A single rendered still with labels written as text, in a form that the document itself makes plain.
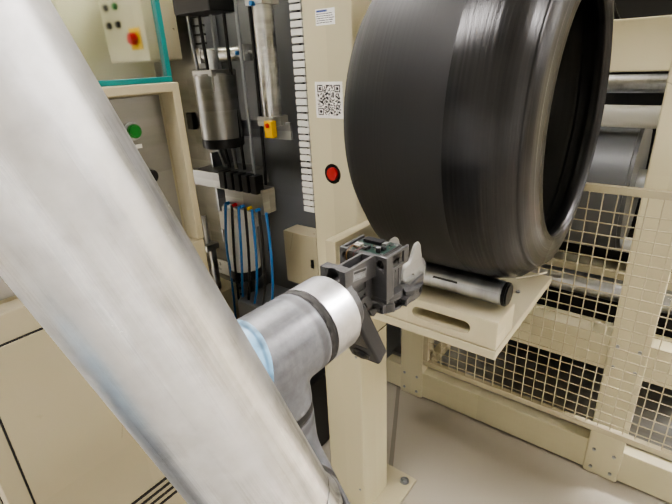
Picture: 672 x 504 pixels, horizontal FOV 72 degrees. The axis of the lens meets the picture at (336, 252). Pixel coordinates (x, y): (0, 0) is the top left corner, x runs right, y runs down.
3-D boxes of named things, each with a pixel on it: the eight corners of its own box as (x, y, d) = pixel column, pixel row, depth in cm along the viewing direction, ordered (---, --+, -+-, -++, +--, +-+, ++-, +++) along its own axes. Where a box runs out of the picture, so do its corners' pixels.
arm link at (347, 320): (340, 376, 49) (276, 346, 55) (366, 354, 53) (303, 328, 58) (337, 302, 46) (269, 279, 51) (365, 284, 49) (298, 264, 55)
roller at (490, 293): (354, 264, 104) (343, 263, 100) (358, 244, 103) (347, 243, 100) (510, 306, 84) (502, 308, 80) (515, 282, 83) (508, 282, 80)
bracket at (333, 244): (326, 281, 101) (324, 239, 97) (415, 228, 130) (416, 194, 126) (338, 285, 99) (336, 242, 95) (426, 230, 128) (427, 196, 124)
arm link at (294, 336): (194, 418, 46) (172, 330, 42) (282, 357, 55) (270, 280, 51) (258, 458, 40) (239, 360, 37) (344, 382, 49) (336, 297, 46)
